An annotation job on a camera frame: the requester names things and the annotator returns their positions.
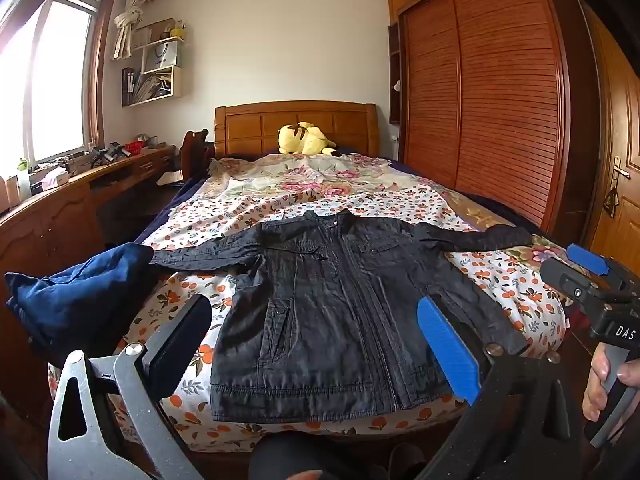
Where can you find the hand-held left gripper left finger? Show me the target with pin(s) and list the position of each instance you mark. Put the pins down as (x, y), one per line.
(180, 345)

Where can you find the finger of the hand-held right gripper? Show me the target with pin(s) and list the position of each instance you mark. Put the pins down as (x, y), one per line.
(587, 259)
(560, 272)

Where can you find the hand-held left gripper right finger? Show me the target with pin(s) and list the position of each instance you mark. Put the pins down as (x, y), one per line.
(447, 355)

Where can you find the black jacket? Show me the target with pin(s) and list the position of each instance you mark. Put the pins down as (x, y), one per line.
(340, 310)

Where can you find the person's right hand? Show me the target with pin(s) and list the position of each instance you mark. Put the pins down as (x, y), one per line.
(596, 380)

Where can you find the gold-trimmed floral blanket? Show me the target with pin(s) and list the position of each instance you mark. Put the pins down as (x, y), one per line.
(540, 252)

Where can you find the orange-print bed sheet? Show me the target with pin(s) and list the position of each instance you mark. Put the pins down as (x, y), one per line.
(500, 280)

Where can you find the hanging key bunch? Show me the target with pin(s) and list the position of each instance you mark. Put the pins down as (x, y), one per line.
(610, 202)

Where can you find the dark blue cloth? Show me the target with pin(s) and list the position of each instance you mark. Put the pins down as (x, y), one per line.
(80, 295)

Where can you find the wooden door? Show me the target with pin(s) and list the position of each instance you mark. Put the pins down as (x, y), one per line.
(625, 125)

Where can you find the white cloth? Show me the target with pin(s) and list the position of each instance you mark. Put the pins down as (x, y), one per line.
(170, 177)

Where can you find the wooden desk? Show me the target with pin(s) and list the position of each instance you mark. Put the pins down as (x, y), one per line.
(50, 220)

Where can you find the wooden slatted wardrobe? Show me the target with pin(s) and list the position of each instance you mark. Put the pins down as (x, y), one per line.
(500, 100)

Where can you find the wooden chair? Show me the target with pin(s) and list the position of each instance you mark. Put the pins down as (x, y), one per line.
(192, 152)

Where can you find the red basket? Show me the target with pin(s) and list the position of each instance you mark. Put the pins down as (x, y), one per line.
(134, 147)

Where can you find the pale pink floral blanket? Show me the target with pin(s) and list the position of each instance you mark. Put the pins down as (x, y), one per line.
(300, 180)

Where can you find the pink tissue box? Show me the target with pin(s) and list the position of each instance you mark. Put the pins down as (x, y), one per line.
(52, 178)

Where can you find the wooden bed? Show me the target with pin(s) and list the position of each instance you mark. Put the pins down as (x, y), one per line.
(250, 130)

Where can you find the green-capped bottle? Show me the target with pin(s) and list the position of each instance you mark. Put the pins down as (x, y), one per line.
(23, 180)

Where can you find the yellow plush toy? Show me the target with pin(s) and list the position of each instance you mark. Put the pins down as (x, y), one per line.
(305, 140)

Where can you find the stack of papers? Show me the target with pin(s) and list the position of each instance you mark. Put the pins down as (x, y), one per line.
(156, 85)

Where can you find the black binders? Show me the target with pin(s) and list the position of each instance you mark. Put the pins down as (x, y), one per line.
(131, 85)

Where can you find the white paper bag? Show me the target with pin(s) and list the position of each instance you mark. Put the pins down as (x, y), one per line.
(160, 57)

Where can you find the window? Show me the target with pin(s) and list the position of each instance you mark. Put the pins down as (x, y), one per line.
(55, 85)

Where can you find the cardboard box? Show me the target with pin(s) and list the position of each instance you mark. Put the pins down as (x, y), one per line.
(150, 32)

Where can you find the yellow pot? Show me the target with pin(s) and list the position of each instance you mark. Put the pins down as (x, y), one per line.
(178, 31)

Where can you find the tied beige curtain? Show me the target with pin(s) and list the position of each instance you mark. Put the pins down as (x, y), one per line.
(127, 20)

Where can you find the white wall shelf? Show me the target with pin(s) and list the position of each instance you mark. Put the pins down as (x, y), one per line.
(176, 82)

